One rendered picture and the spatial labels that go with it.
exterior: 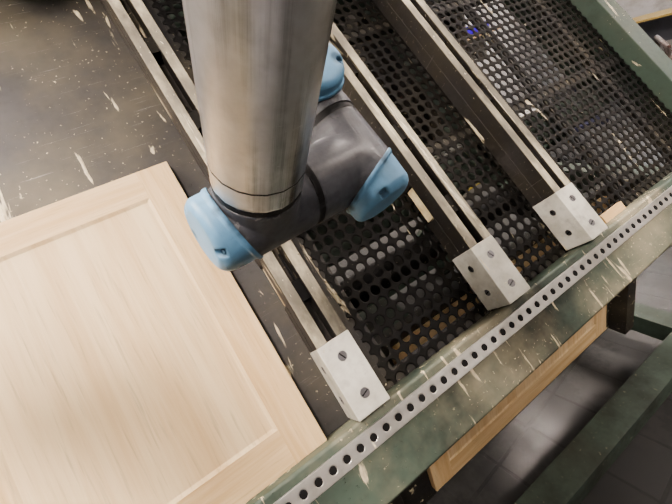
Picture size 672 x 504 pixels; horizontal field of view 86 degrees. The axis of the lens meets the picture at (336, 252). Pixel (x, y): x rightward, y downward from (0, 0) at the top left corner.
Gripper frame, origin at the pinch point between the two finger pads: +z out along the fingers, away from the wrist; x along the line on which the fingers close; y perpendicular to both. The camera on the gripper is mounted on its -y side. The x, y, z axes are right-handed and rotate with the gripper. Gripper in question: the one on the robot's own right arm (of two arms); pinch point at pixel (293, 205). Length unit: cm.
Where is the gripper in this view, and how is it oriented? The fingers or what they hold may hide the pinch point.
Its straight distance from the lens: 70.3
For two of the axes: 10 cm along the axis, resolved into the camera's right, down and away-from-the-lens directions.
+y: -8.2, 4.5, -3.4
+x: 5.3, 8.3, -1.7
